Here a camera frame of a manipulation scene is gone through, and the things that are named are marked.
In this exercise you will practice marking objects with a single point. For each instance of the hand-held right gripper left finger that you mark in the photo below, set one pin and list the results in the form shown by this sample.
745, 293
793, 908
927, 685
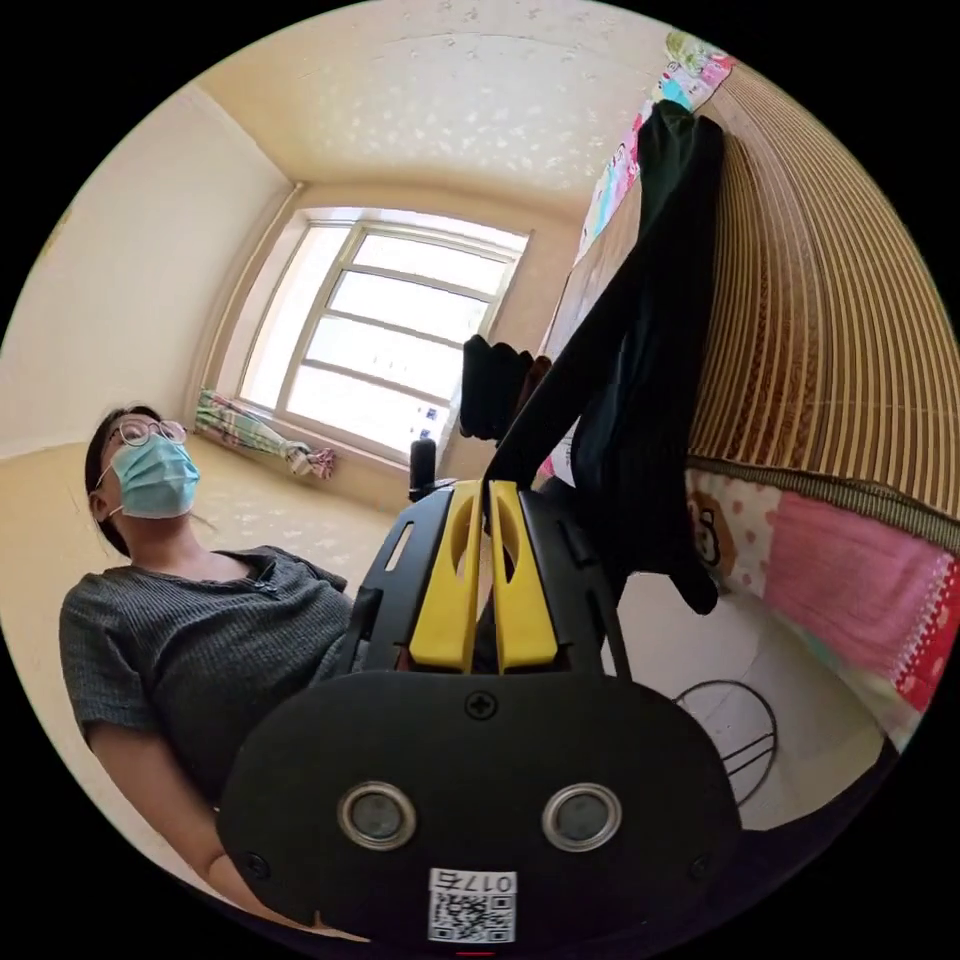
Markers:
450, 600

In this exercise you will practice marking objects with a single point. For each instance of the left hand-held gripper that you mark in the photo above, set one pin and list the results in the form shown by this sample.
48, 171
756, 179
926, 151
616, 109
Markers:
431, 491

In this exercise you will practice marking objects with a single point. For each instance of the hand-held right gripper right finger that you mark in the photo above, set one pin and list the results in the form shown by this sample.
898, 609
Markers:
525, 607

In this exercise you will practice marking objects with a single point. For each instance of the black pants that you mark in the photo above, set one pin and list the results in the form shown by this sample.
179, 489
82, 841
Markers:
645, 390

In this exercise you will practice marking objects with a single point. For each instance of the person's right forearm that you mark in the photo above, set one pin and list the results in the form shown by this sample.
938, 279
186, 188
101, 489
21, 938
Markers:
212, 874

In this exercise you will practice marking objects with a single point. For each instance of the pile of clothes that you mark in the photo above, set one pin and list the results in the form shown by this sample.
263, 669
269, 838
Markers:
491, 386

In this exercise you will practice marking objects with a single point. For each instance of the window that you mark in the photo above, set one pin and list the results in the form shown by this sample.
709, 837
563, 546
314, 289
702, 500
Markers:
390, 330

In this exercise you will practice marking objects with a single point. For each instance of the checked curtain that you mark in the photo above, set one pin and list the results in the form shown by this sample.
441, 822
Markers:
247, 427

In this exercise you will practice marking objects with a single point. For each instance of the person's body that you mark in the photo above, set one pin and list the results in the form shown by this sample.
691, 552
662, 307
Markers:
202, 637

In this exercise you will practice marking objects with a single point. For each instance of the bed with woven mat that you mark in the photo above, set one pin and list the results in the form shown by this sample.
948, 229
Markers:
787, 300

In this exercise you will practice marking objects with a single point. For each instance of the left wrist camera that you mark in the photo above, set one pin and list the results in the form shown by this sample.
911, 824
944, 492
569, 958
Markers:
423, 465

